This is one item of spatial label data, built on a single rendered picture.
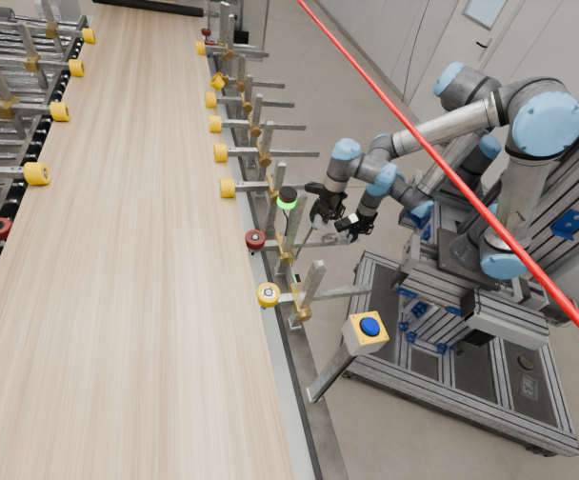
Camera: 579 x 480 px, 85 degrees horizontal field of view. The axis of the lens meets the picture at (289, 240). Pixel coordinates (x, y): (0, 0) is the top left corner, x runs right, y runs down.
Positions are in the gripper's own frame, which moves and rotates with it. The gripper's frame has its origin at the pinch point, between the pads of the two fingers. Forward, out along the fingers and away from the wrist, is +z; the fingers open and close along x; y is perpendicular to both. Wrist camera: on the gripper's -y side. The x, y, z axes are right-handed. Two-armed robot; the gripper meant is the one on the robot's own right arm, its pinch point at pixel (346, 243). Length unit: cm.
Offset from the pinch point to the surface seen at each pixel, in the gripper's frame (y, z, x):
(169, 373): -73, -9, -46
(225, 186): -51, -15, 23
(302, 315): -30.9, -4.2, -33.1
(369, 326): -30, -41, -55
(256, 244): -41.8, -8.7, -3.7
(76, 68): -117, -14, 124
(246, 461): -57, -8, -70
